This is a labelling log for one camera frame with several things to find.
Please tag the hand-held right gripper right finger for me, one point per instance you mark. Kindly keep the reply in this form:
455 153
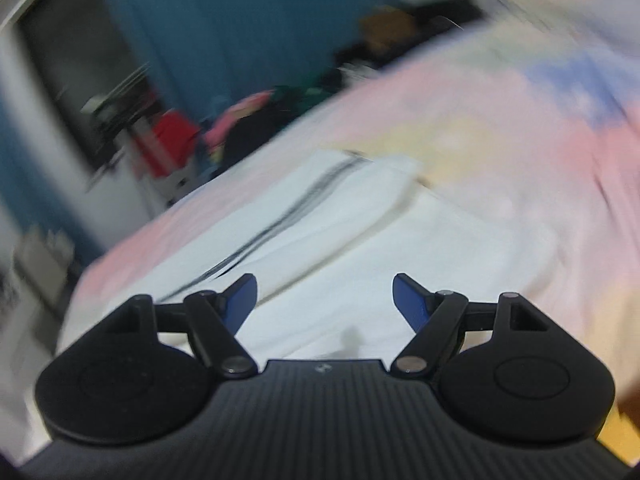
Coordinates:
410 300

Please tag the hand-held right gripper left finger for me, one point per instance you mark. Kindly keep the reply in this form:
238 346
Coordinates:
240 300

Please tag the white sweatpants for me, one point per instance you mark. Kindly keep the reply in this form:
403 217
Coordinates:
350 240

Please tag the pink clothes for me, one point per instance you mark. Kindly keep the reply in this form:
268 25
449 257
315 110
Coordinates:
235 115

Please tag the black garment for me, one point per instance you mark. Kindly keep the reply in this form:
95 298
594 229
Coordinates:
260 135

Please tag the red garment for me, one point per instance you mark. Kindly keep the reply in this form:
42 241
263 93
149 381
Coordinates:
172 140

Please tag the pastel bed sheet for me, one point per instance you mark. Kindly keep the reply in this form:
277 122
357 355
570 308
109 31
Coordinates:
500 150

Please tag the green garment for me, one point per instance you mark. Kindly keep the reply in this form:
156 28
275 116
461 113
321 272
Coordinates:
305 96

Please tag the brown paper bag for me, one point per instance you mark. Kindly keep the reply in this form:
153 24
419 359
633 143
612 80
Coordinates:
387 30

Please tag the wide blue curtain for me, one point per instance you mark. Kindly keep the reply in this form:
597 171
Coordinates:
240 25

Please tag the dark window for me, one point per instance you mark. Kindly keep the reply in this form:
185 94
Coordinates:
80 70

